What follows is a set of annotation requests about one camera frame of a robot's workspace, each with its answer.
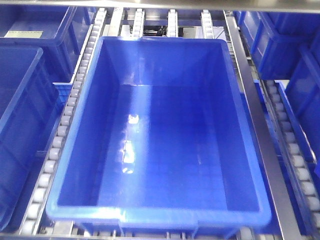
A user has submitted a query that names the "white roller track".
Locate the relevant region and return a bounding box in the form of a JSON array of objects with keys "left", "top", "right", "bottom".
[
  {"left": 259, "top": 80, "right": 320, "bottom": 235},
  {"left": 17, "top": 7, "right": 108, "bottom": 237}
]

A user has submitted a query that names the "blue bin left back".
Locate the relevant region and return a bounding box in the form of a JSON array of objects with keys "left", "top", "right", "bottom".
[{"left": 0, "top": 4, "right": 96, "bottom": 83}]

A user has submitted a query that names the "steel divider rail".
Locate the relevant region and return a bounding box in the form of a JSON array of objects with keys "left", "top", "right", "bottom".
[{"left": 223, "top": 10, "right": 302, "bottom": 240}]

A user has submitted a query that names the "white roller track left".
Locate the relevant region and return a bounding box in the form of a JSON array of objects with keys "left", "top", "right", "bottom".
[{"left": 17, "top": 7, "right": 108, "bottom": 237}]

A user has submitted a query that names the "blue bin right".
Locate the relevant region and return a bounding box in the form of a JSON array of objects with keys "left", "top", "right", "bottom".
[{"left": 233, "top": 10, "right": 320, "bottom": 81}]

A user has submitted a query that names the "blue bin left front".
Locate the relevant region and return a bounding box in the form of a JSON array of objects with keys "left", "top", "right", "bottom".
[{"left": 0, "top": 45, "right": 59, "bottom": 230}]

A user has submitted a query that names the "large blue plastic bin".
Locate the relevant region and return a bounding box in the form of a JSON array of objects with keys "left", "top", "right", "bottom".
[{"left": 45, "top": 36, "right": 272, "bottom": 238}]

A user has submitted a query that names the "white roller track right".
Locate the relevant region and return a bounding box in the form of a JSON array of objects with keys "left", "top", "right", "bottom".
[{"left": 259, "top": 80, "right": 320, "bottom": 235}]

